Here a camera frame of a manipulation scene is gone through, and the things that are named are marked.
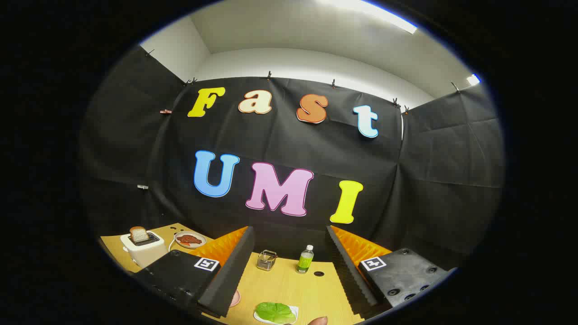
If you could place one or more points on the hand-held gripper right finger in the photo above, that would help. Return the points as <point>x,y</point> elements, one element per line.
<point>350,271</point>

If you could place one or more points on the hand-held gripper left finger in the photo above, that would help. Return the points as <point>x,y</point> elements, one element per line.
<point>230,280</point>

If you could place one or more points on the green lettuce leaf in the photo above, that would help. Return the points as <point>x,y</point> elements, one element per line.
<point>275,312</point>

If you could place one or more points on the toasted bread slice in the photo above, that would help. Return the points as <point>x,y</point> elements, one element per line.
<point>139,234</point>

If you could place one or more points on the pink round plate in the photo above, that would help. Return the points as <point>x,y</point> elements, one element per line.
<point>235,299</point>

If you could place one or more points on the green label plastic bottle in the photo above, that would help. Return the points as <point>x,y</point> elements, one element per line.
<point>305,262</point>

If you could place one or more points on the oval grey plate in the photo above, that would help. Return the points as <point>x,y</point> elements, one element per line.
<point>198,234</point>

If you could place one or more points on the red meat slice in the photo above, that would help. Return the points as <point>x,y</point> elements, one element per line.
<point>189,239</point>

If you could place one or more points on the white square plate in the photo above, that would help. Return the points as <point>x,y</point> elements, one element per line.
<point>294,310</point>

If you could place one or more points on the cream white toaster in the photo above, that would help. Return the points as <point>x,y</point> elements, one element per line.
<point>144,255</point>

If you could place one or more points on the black backdrop cloth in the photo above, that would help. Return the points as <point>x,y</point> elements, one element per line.
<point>280,135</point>

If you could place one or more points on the small ceiling light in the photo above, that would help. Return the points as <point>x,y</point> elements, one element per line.
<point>473,80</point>

